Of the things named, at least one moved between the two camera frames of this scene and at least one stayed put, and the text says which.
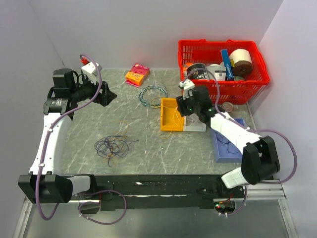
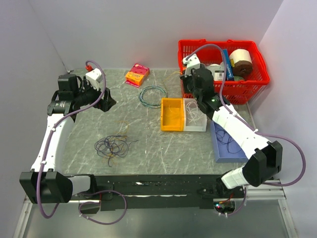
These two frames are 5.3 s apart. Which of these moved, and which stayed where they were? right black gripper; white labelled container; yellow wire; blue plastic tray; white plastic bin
Moved: yellow wire; right black gripper
Stayed: white plastic bin; blue plastic tray; white labelled container
